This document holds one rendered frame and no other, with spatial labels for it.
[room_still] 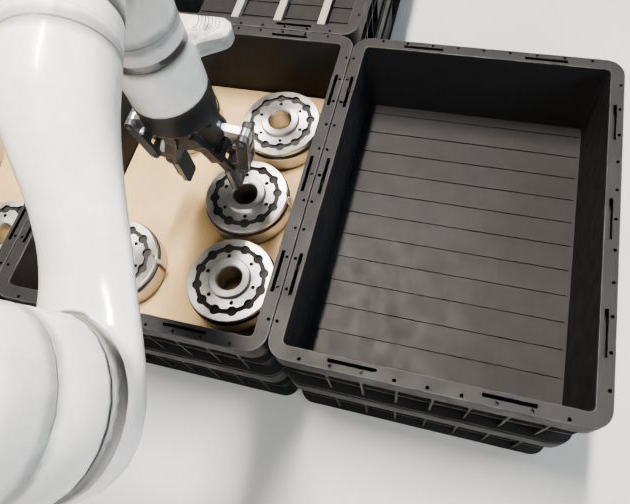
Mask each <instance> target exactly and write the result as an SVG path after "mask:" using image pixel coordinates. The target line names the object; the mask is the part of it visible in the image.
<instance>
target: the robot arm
mask: <svg viewBox="0 0 630 504"><path fill-rule="evenodd" d="M234 39H235V36H234V32H233V29H232V26H231V23H230V22H229V21H228V20H226V19H225V18H221V17H211V16H202V15H201V16H200V15H191V14H182V13H179V12H178V10H177V7H176V5H175V2H174V0H0V138H1V141H2V144H3V147H4V149H5V152H6V155H7V157H8V160H9V163H10V165H11V168H12V170H13V173H14V176H15V178H16V181H17V183H18V186H19V189H20V192H21V194H22V197H23V200H24V203H25V206H26V209H27V212H28V215H29V220H30V224H31V228H32V232H33V236H34V240H35V245H36V252H37V261H38V297H37V304H36V307H33V306H28V305H23V304H18V303H14V302H11V301H6V300H1V299H0V504H72V503H76V502H80V501H84V500H86V499H88V498H90V497H93V496H95V495H97V494H99V493H101V492H103V491H104V490H105V489H106V488H108V487H109V486H110V485H111V484H113V483H114V482H115V481H116V480H117V479H118V478H119V477H120V475H121V474H122V473H123V472H124V470H125V469H126V468H127V467H128V465H129V463H130V462H131V460H132V458H133V456H134V454H135V452H136V450H137V448H138V445H139V442H140V439H141V436H142V433H143V428H144V423H145V416H146V408H147V372H146V358H145V348H144V339H143V331H142V323H141V316H140V308H139V300H138V293H137V285H136V276H135V266H134V256H133V248H132V239H131V231H130V223H129V215H128V207H127V198H126V190H125V180H124V171H123V158H122V142H121V94H122V91H123V92H124V94H125V95H126V97H127V99H128V100H129V102H130V104H131V105H132V109H131V111H130V113H129V115H128V117H127V119H126V121H125V123H124V127H125V128H126V129H127V130H128V132H129V133H130V134H131V135H132V136H133V137H134V138H135V139H136V140H137V141H138V143H139V144H140V145H141V146H142V147H143V148H144V149H145V150H146V151H147V153H148V154H149V155H150V156H151V157H153V158H159V157H160V156H162V157H165V158H166V161H167V162H169V163H171V164H173V166H174V168H175V169H176V171H177V173H178V174H179V175H180V176H182V178H183V179H184V181H191V180H192V178H193V175H194V173H195V170H196V166H195V164H194V162H193V160H192V158H191V156H190V155H189V153H188V151H187V150H194V151H198V152H201V153H202V154H203V155H204V156H205V157H206V158H207V159H208V160H209V161H210V162H211V163H217V164H218V165H220V166H221V167H222V168H223V169H224V170H225V174H226V177H227V179H228V181H229V183H230V185H231V187H232V189H237V190H238V189H239V188H240V186H242V185H243V182H244V179H245V176H246V173H248V172H249V169H250V166H251V163H252V161H253V158H254V156H255V134H254V125H253V124H252V123H251V122H248V121H244V122H243V123H242V126H241V127H239V126H235V125H231V124H227V121H226V119H225V118H224V117H223V116H222V115H221V114H220V113H219V112H218V109H217V102H216V97H215V93H214V91H213V88H212V86H211V83H210V81H209V78H208V76H207V73H206V71H205V68H204V66H203V63H202V61H201V57H203V56H206V55H209V54H212V53H216V52H220V51H223V50H226V49H228V48H229V47H231V45H232V44H233V42H234ZM152 137H153V138H154V139H155V141H154V144H153V143H152V141H151V140H152ZM232 143H233V144H232ZM213 149H214V150H213ZM226 152H227V153H228V154H229V156H228V159H227V158H226Z"/></svg>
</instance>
